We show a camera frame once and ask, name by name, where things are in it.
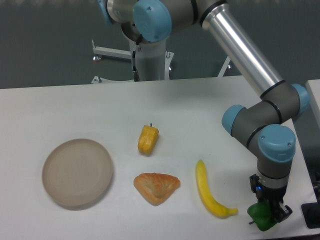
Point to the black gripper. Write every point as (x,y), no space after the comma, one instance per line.
(273,190)

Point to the green toy pepper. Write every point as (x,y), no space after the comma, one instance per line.
(261,215)

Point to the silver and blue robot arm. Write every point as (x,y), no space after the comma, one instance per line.
(148,24)

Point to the yellow toy bell pepper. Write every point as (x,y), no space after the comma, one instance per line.
(147,140)

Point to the black device at table edge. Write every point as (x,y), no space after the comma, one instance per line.
(311,214)

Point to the yellow toy banana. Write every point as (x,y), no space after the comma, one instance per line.
(214,207)

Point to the triangular toy pastry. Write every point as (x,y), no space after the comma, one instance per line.
(156,188)

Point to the beige round plate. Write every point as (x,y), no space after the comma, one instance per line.
(77,173)

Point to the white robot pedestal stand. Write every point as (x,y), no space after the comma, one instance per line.
(149,61)

